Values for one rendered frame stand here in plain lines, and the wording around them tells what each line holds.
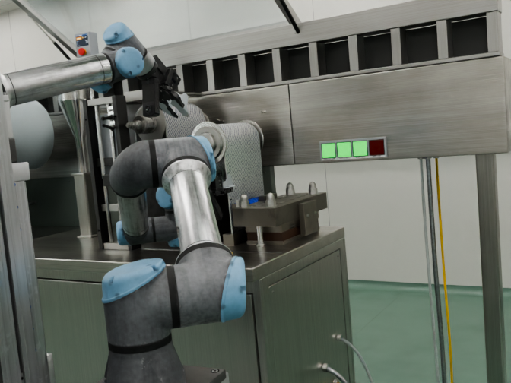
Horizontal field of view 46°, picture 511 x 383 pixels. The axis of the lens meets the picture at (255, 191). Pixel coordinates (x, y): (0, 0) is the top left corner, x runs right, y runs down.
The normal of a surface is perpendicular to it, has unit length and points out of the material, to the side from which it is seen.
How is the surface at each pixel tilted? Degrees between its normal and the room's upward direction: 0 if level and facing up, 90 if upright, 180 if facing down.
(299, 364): 90
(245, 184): 90
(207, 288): 69
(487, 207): 90
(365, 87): 90
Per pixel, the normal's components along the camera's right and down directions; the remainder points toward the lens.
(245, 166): 0.86, -0.03
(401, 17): -0.51, 0.13
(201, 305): 0.21, 0.27
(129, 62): 0.58, 0.03
